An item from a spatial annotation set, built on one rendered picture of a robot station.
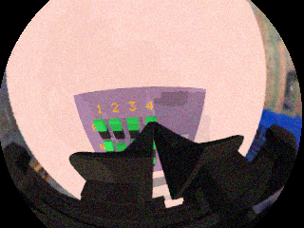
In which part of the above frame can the purple switch panel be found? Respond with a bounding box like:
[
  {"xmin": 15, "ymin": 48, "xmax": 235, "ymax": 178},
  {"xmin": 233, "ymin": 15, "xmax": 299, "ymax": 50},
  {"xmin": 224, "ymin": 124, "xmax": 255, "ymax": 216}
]
[{"xmin": 73, "ymin": 86, "xmax": 206, "ymax": 153}]

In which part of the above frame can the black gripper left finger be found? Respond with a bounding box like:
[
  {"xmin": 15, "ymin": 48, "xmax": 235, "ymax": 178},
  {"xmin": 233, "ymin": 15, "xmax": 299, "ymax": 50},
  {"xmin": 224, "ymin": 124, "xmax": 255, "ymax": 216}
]
[{"xmin": 68, "ymin": 122, "xmax": 155, "ymax": 202}]

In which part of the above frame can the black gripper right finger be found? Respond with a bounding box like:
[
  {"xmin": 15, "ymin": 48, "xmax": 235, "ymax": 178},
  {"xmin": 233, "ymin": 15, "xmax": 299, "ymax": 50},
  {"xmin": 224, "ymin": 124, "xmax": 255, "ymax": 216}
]
[{"xmin": 153, "ymin": 122, "xmax": 244, "ymax": 200}]

